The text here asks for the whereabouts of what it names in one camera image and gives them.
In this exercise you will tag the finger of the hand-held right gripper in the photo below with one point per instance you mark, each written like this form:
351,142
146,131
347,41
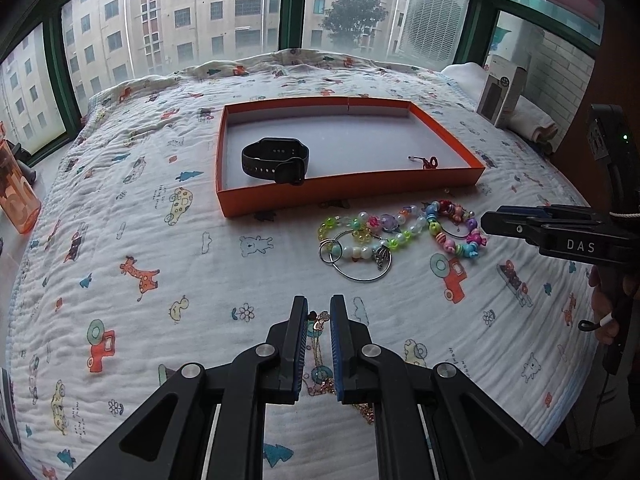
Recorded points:
565,211
505,225

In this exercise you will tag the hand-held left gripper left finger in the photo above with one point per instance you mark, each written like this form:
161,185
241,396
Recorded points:
301,345

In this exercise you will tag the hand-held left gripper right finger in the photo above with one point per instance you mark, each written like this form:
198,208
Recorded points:
336,350

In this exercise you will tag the silver crown charm earring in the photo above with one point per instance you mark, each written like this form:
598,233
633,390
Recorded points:
382,256

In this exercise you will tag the orange cardboard tray box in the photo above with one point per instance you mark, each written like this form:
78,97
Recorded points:
350,195

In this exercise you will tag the person's right hand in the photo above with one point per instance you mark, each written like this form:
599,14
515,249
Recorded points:
600,295

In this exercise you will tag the brown wooden panel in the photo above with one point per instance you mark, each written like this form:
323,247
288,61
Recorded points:
575,170

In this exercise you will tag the red knot earring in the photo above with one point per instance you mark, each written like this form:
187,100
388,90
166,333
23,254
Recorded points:
429,162

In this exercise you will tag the folded white towel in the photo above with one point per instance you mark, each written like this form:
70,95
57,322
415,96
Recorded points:
530,115

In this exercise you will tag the white and grey product box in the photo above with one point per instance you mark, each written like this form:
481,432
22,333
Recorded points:
495,95

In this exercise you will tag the black smart watch band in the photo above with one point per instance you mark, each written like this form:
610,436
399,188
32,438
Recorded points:
255,160

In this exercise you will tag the white cartoon printed blanket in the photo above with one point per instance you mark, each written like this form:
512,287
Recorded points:
150,210

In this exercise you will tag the outdoor air conditioner unit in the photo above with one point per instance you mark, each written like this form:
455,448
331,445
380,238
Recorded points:
430,22

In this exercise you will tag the green tree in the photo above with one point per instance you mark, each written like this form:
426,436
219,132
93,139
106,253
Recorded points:
352,15

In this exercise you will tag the orange translucent container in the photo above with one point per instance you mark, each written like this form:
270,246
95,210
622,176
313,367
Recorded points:
17,195

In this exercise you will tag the beige apartment building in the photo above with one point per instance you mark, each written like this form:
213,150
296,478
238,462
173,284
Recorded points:
200,20

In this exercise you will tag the green window frame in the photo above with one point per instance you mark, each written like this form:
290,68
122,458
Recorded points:
292,5

